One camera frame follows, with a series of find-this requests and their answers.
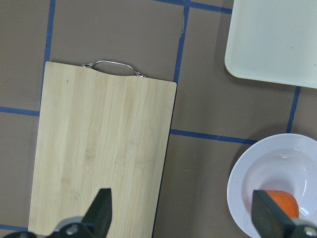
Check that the bamboo cutting board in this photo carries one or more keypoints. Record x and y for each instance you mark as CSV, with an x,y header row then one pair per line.
x,y
98,130

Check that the cream bear tray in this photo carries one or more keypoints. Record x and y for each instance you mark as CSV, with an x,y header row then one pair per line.
x,y
273,41

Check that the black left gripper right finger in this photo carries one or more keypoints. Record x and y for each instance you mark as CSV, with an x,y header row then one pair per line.
x,y
271,221

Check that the white round plate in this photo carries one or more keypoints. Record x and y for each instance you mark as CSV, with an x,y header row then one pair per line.
x,y
286,162

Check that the orange fruit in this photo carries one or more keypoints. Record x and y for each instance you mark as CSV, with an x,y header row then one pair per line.
x,y
286,202

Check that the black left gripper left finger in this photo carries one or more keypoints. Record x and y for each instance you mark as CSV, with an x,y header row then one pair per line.
x,y
96,222

